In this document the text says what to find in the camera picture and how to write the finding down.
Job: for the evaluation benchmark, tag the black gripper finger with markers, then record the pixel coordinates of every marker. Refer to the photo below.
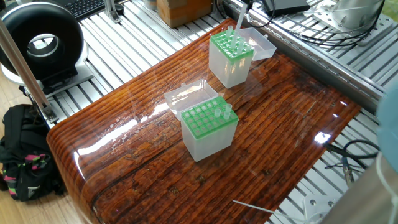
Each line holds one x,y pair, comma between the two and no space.
255,3
248,3

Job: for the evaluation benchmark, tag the black backpack pink trim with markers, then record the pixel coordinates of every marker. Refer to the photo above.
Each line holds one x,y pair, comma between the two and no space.
25,149

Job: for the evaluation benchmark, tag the translucent tip box green rack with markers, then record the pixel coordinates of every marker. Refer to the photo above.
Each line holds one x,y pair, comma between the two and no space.
208,143
227,74

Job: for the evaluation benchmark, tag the black keyboard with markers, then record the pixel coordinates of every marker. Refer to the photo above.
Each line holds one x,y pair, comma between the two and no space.
84,6

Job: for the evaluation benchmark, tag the slim aluminium post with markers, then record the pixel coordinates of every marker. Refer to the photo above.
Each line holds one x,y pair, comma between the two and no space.
22,68

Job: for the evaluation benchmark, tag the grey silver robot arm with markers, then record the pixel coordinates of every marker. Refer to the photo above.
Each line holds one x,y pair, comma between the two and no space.
379,174

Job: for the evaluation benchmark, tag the glossy wooden board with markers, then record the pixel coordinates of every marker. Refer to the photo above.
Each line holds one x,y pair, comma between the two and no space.
217,180

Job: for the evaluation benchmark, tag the black round fan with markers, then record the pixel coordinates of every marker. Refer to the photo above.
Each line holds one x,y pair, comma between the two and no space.
65,37

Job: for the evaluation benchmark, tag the clear hinged box lid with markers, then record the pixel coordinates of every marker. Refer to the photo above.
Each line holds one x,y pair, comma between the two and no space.
264,46
183,99

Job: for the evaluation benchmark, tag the brown cardboard box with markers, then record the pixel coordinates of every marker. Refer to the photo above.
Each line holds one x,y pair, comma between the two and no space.
183,9

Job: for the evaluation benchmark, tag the black power adapter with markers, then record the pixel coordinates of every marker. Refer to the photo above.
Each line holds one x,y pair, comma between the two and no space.
292,6

